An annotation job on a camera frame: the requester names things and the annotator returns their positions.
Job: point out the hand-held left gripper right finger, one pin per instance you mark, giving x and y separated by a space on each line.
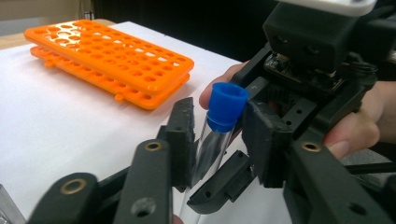
267 149

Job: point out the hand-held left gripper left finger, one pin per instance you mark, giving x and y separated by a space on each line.
182 140

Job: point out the blue-capped test tube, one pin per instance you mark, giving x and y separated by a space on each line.
225 105

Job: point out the orange plastic test tube rack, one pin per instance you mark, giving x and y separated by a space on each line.
118 62

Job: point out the white table sheet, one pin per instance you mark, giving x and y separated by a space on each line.
62 130

